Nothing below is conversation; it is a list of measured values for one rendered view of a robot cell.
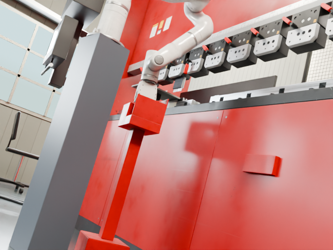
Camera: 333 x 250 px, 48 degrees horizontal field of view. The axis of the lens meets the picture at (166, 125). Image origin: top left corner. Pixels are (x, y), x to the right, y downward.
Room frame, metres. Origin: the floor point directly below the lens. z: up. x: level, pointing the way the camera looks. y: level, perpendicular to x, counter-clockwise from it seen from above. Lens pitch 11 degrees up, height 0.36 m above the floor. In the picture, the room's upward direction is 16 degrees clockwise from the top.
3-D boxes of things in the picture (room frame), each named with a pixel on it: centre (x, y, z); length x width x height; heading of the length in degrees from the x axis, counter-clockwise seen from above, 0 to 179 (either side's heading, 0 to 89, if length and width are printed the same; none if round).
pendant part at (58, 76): (3.19, 1.04, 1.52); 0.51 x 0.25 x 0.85; 26
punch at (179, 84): (2.34, -0.01, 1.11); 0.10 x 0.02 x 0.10; 30
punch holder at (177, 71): (2.36, 0.01, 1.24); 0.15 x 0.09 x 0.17; 30
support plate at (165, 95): (2.26, 0.12, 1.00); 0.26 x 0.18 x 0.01; 120
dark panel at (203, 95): (2.79, -0.33, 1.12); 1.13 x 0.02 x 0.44; 30
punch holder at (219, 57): (2.01, -0.19, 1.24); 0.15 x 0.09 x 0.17; 30
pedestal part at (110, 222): (1.83, 0.13, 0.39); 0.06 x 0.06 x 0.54; 21
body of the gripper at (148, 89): (1.77, 0.14, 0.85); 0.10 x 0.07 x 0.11; 111
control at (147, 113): (1.83, 0.13, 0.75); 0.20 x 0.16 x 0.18; 21
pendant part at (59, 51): (3.10, 1.10, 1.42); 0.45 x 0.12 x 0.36; 26
